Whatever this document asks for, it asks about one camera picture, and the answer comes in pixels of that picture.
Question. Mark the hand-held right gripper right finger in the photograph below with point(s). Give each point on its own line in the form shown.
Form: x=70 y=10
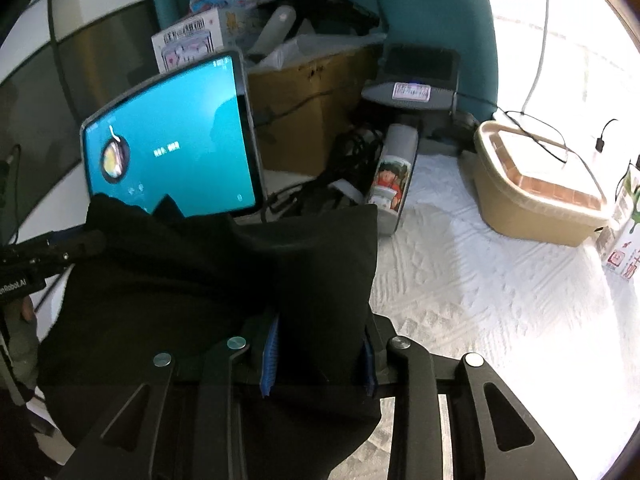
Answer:
x=370 y=370

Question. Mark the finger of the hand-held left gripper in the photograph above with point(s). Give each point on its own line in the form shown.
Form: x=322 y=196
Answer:
x=55 y=255

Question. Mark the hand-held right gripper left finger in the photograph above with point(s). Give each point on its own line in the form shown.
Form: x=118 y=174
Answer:
x=270 y=360

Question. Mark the black pants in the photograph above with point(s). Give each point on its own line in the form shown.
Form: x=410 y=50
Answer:
x=200 y=300

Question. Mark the person's left hand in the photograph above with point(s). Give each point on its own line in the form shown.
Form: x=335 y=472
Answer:
x=27 y=310

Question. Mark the tablet with teal screen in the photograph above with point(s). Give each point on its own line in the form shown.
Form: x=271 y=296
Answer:
x=175 y=130

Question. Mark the printed spray can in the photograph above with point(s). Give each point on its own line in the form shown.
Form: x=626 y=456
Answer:
x=392 y=180

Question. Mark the beige lidded container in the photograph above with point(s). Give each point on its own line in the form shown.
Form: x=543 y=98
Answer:
x=540 y=185

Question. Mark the brown cardboard box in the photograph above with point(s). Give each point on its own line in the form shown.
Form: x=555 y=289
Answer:
x=310 y=110

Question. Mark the white printed box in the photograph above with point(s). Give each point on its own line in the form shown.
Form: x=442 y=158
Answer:
x=195 y=40

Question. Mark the grey label printer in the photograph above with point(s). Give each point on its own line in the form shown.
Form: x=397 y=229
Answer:
x=410 y=80

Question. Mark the blue curtain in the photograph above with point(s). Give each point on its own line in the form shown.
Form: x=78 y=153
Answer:
x=430 y=10

